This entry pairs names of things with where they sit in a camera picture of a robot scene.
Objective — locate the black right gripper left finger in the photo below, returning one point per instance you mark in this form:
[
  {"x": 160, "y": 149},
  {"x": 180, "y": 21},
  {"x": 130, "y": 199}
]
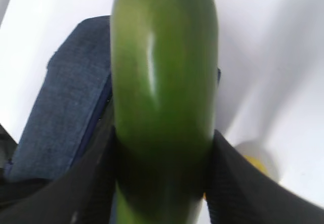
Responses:
[{"x": 85, "y": 194}]

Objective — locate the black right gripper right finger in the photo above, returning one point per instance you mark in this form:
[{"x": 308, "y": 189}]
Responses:
[{"x": 237, "y": 192}]

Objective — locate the dark blue lunch bag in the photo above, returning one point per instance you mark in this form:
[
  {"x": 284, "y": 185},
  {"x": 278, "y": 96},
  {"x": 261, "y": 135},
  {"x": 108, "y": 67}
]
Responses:
[{"x": 74, "y": 105}]

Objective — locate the green cucumber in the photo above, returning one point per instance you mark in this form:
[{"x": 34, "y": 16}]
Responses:
[{"x": 164, "y": 78}]

